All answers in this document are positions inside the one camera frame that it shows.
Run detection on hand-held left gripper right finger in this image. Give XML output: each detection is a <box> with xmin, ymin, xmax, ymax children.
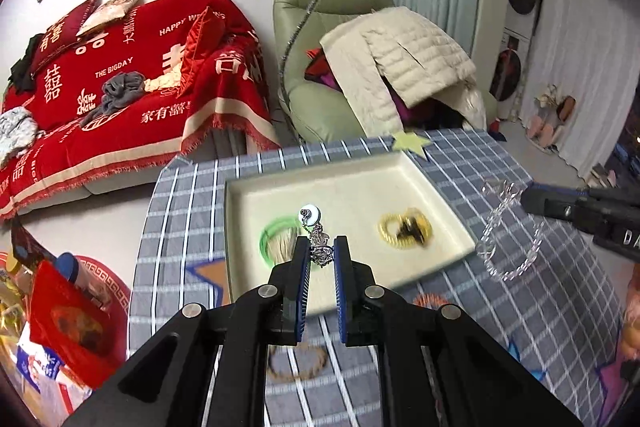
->
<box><xmin>333</xmin><ymin>236</ymin><xmax>584</xmax><ymax>427</ymax></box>

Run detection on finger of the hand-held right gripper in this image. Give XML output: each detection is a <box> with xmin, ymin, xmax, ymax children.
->
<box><xmin>527</xmin><ymin>182</ymin><xmax>591</xmax><ymax>196</ymax></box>
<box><xmin>520</xmin><ymin>190</ymin><xmax>591</xmax><ymax>224</ymax></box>

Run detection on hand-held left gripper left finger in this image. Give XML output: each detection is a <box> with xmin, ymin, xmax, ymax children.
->
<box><xmin>60</xmin><ymin>237</ymin><xmax>312</xmax><ymax>427</ymax></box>

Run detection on gold hair clip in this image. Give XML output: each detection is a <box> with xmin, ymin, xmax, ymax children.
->
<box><xmin>270</xmin><ymin>232</ymin><xmax>299</xmax><ymax>266</ymax></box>

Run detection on green translucent bangle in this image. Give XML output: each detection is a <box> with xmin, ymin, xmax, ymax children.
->
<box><xmin>259</xmin><ymin>216</ymin><xmax>301</xmax><ymax>269</ymax></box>

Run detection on yellow spiral hair tie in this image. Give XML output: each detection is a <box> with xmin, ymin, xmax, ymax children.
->
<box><xmin>377</xmin><ymin>208</ymin><xmax>433</xmax><ymax>252</ymax></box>

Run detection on clear plastic chain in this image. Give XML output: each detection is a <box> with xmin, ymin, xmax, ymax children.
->
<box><xmin>475</xmin><ymin>179</ymin><xmax>545</xmax><ymax>282</ymax></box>

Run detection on silver chain charm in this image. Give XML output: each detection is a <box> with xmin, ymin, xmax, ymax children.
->
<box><xmin>298</xmin><ymin>203</ymin><xmax>333</xmax><ymax>268</ymax></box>

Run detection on black claw clip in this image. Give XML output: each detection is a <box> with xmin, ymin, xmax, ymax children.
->
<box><xmin>395</xmin><ymin>216</ymin><xmax>426</xmax><ymax>240</ymax></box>

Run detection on white shallow tray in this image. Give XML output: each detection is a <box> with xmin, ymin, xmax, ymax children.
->
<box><xmin>223</xmin><ymin>150</ymin><xmax>477</xmax><ymax>315</ymax></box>

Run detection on person's right forearm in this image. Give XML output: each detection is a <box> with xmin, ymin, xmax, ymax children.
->
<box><xmin>620</xmin><ymin>302</ymin><xmax>640</xmax><ymax>360</ymax></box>

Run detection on pile of slippers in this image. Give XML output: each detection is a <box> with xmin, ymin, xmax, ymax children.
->
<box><xmin>525</xmin><ymin>84</ymin><xmax>576</xmax><ymax>148</ymax></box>

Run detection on orange star sticker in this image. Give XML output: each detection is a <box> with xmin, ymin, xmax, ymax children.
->
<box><xmin>184</xmin><ymin>257</ymin><xmax>227</xmax><ymax>303</ymax></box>

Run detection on white washing machine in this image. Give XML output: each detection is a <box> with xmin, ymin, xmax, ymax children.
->
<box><xmin>490</xmin><ymin>29</ymin><xmax>533</xmax><ymax>118</ymax></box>

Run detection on white sheer curtain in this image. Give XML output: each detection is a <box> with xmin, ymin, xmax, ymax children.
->
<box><xmin>520</xmin><ymin>0</ymin><xmax>640</xmax><ymax>178</ymax></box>

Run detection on pink star sticker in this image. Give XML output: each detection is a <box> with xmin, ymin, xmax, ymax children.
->
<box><xmin>597</xmin><ymin>354</ymin><xmax>632</xmax><ymax>413</ymax></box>

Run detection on blue star sticker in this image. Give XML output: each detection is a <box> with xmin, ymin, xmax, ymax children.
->
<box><xmin>507</xmin><ymin>339</ymin><xmax>547</xmax><ymax>383</ymax></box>

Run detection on pale green star sticker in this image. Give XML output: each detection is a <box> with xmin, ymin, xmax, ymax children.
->
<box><xmin>391</xmin><ymin>132</ymin><xmax>433</xmax><ymax>162</ymax></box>

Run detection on grey sofa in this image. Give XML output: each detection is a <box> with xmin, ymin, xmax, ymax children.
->
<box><xmin>15</xmin><ymin>127</ymin><xmax>236</xmax><ymax>208</ymax></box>

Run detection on cream quilted coat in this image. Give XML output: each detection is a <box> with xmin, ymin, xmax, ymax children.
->
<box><xmin>320</xmin><ymin>14</ymin><xmax>416</xmax><ymax>135</ymax></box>

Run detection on red and purple clothing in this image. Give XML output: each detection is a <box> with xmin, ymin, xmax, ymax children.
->
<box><xmin>302</xmin><ymin>48</ymin><xmax>346</xmax><ymax>92</ymax></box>

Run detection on blue lid jar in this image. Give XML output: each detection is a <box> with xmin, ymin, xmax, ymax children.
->
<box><xmin>52</xmin><ymin>252</ymin><xmax>113</xmax><ymax>308</ymax></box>

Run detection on red sofa with cover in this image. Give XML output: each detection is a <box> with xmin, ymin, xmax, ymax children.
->
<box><xmin>0</xmin><ymin>0</ymin><xmax>281</xmax><ymax>220</ymax></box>

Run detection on small red cushion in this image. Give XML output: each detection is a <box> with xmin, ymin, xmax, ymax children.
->
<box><xmin>180</xmin><ymin>9</ymin><xmax>236</xmax><ymax>82</ymax></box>

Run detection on blue packet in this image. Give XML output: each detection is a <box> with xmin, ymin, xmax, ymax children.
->
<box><xmin>15</xmin><ymin>339</ymin><xmax>63</xmax><ymax>383</ymax></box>

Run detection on grey clothing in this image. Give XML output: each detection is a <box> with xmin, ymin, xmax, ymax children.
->
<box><xmin>80</xmin><ymin>69</ymin><xmax>146</xmax><ymax>128</ymax></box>

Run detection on gooseneck phone holder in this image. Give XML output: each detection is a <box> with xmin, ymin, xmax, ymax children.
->
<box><xmin>278</xmin><ymin>0</ymin><xmax>358</xmax><ymax>108</ymax></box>

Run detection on white patterned clothing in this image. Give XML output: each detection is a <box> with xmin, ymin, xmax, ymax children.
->
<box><xmin>0</xmin><ymin>107</ymin><xmax>38</xmax><ymax>168</ymax></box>

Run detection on photo print pillow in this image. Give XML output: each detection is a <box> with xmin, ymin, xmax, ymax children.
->
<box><xmin>75</xmin><ymin>0</ymin><xmax>143</xmax><ymax>38</ymax></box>

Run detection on large red cushion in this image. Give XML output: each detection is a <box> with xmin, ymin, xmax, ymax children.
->
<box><xmin>27</xmin><ymin>0</ymin><xmax>103</xmax><ymax>75</ymax></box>

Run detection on black clothing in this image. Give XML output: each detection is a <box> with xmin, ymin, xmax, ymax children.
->
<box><xmin>9</xmin><ymin>33</ymin><xmax>46</xmax><ymax>90</ymax></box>

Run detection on brown braided bracelet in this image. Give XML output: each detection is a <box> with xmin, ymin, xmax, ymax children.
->
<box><xmin>268</xmin><ymin>341</ymin><xmax>328</xmax><ymax>382</ymax></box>

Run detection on orange spiral hair tie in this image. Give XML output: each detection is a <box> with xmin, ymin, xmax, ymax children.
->
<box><xmin>414</xmin><ymin>291</ymin><xmax>451</xmax><ymax>308</ymax></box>

